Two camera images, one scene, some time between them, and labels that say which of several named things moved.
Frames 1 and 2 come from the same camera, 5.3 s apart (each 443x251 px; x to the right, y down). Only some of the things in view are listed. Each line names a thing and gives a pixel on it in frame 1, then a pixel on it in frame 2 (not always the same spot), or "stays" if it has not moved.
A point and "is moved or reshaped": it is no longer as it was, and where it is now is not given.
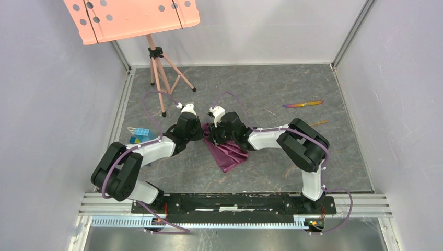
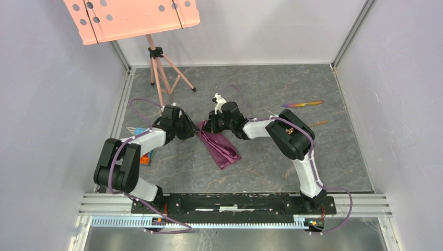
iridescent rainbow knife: [303, 104] stays
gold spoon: [319, 122] stays
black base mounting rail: [234, 209] stays
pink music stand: [97, 21] stays
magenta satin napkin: [228, 154] is moved or reshaped
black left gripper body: [196, 134] → [184, 127]
